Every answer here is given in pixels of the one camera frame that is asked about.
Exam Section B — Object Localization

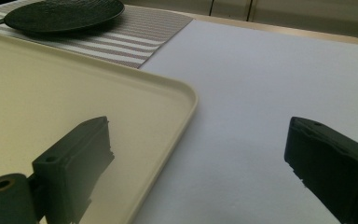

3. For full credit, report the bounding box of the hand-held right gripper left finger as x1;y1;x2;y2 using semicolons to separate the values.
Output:
32;116;116;224

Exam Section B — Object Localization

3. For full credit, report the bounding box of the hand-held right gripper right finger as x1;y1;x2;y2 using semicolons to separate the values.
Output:
283;116;358;224

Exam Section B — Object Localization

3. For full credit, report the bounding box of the cream plastic tray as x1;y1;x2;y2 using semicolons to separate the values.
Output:
0;33;199;224

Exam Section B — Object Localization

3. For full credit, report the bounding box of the striped woven placemat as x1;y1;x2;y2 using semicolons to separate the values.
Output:
0;0;195;69

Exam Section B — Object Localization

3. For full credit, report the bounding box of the dark textured plate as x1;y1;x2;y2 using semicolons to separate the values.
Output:
3;0;126;34

